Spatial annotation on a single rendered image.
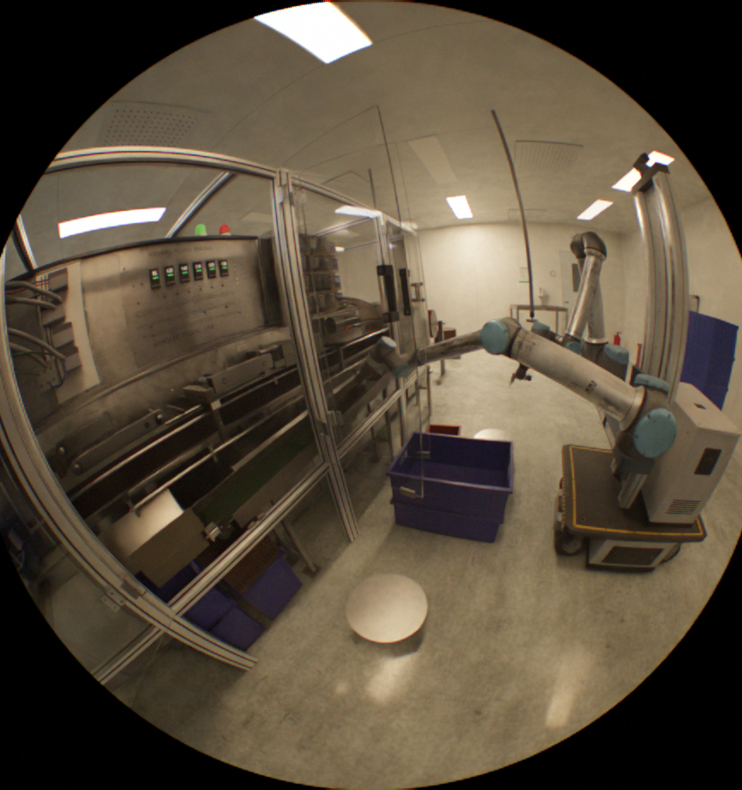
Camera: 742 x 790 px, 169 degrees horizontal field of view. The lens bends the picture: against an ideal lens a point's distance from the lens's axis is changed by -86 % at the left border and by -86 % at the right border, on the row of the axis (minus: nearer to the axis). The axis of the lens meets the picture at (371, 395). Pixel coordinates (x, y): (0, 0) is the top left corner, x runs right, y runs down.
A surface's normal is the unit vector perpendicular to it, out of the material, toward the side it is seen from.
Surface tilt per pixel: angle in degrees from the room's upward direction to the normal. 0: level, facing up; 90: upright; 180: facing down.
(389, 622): 0
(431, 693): 0
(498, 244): 90
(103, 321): 90
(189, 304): 90
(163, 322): 90
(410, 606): 0
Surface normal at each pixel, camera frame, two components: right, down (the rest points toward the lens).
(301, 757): -0.13, -0.92
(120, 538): 0.66, -0.45
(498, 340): -0.85, 0.26
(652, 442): -0.72, 0.37
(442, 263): -0.46, 0.39
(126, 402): 0.88, 0.07
